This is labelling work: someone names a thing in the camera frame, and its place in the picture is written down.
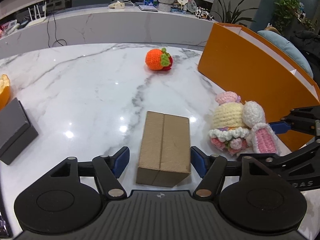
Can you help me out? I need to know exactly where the light blue cushion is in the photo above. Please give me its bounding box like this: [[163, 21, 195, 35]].
[[257, 30, 313, 79]]

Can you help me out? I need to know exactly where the potted green plant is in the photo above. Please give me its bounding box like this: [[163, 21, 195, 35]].
[[210, 0, 258, 27]]

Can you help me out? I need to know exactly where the crochet bunny plush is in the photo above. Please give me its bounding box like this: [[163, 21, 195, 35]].
[[208, 91, 280, 155]]

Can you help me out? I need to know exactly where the white TV console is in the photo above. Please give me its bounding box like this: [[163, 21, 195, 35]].
[[1, 7, 214, 58]]

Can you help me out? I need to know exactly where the orange storage box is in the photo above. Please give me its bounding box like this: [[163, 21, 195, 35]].
[[197, 22, 320, 152]]

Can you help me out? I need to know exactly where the gold cube box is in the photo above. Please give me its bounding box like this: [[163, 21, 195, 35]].
[[136, 111, 190, 187]]

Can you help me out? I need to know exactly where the black power cable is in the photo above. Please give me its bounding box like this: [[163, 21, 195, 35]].
[[46, 13, 68, 48]]

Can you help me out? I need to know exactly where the white wifi router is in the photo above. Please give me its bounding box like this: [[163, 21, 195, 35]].
[[27, 1, 47, 27]]

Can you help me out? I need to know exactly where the crochet orange fruit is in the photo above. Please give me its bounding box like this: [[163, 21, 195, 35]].
[[145, 48, 173, 71]]

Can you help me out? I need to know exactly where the dark grey flat box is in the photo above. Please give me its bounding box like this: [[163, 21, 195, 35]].
[[0, 98, 39, 165]]

